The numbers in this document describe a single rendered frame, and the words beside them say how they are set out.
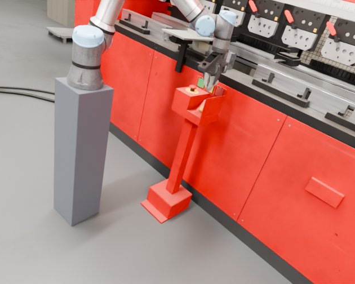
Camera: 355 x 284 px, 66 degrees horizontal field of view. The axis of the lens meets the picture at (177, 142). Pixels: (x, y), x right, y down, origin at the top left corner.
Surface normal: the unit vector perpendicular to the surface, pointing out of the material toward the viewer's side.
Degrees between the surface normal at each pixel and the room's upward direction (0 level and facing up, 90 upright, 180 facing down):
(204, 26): 90
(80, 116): 90
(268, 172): 90
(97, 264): 0
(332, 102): 90
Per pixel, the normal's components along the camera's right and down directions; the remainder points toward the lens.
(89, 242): 0.23, -0.84
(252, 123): -0.68, 0.22
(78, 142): 0.75, 0.48
